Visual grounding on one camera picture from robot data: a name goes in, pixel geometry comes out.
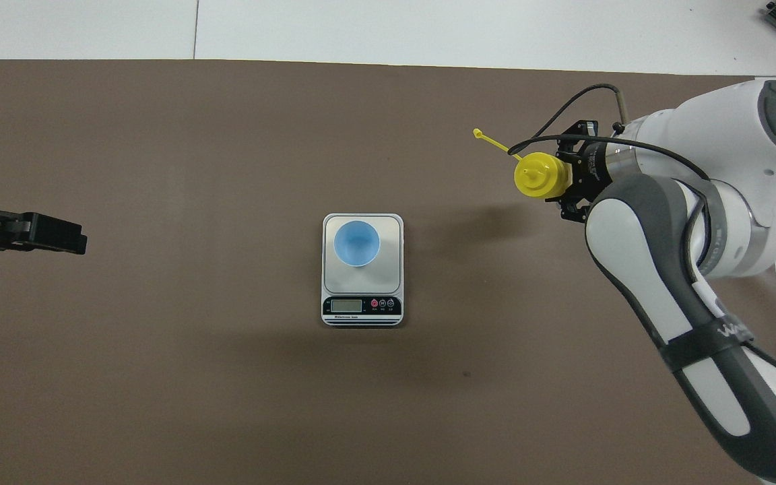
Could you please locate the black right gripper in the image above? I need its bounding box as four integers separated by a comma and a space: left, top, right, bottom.
558, 120, 621, 222

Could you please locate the yellow squeeze seasoning bottle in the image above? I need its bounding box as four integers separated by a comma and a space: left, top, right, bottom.
473, 128, 572, 201

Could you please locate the light blue plastic cup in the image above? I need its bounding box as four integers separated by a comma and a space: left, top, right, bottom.
334, 220, 381, 267

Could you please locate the silver digital kitchen scale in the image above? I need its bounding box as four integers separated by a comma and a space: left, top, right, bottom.
321, 213, 405, 328

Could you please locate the brown table mat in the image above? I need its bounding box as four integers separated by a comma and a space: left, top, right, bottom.
0, 59, 776, 485

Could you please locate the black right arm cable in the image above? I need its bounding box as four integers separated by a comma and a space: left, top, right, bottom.
508, 84, 713, 270

